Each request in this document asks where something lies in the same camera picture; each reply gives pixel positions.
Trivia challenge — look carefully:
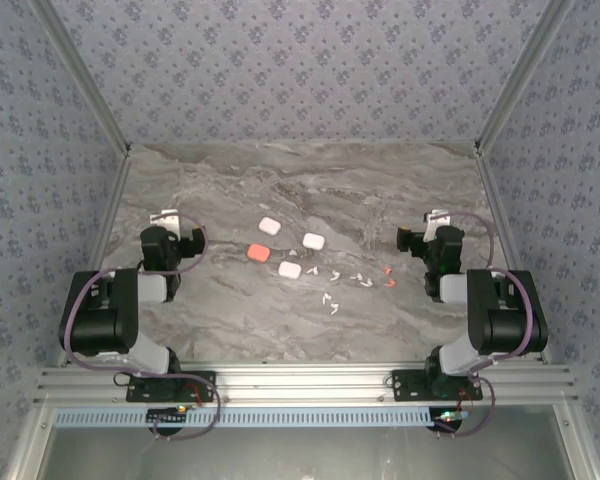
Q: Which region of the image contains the small black circuit board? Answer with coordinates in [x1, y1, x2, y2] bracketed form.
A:
[146, 405, 189, 425]
[431, 408, 470, 426]

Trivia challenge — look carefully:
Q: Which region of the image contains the wide slotted aluminium beam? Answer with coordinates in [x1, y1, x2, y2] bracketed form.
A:
[33, 362, 580, 407]

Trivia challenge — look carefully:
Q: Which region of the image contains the grey metal panel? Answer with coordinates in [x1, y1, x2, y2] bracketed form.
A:
[39, 407, 576, 480]

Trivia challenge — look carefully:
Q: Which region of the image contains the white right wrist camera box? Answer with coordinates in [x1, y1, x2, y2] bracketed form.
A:
[423, 209, 450, 240]

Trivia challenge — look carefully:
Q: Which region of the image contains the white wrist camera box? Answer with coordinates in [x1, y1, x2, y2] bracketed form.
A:
[423, 209, 450, 240]
[149, 209, 181, 240]

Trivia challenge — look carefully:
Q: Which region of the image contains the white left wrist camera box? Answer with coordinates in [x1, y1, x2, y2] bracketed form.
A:
[149, 209, 181, 240]

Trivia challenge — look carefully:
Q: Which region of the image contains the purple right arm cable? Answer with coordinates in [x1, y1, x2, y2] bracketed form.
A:
[432, 211, 536, 440]

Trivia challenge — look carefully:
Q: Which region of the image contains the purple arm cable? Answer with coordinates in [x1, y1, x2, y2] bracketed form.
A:
[432, 211, 536, 440]
[61, 211, 222, 442]

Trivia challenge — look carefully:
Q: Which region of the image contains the aluminium table edge rail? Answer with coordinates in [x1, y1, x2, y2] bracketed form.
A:
[474, 147, 554, 365]
[54, 147, 134, 366]

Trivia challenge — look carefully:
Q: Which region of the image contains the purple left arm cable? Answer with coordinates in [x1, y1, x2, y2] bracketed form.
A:
[61, 211, 222, 442]

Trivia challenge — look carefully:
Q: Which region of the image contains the slotted pale cable duct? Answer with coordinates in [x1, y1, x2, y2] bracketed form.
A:
[54, 407, 474, 430]

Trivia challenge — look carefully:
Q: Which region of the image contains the short aluminium frame post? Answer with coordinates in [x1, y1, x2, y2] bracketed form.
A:
[554, 403, 599, 480]
[4, 404, 56, 480]

